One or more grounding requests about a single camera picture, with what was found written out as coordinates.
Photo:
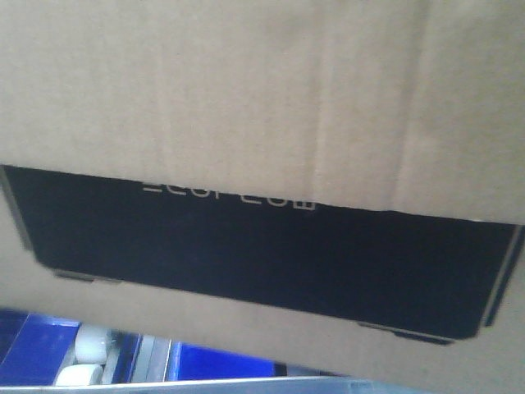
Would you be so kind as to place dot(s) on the brown EcoFlow cardboard box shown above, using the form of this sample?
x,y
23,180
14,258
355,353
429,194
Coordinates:
x,y
415,106

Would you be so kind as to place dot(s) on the metal shelf front bar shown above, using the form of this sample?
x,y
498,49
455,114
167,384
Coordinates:
x,y
311,384

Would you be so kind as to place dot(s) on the blue bin lower centre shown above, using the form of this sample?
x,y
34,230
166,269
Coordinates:
x,y
188,362

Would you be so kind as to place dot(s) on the blue bin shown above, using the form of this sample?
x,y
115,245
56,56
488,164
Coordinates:
x,y
188,362
33,347

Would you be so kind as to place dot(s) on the blue bin far left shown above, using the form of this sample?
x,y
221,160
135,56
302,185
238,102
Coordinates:
x,y
33,347

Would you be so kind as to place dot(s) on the left roller track rail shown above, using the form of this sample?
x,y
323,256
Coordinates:
x,y
99,356

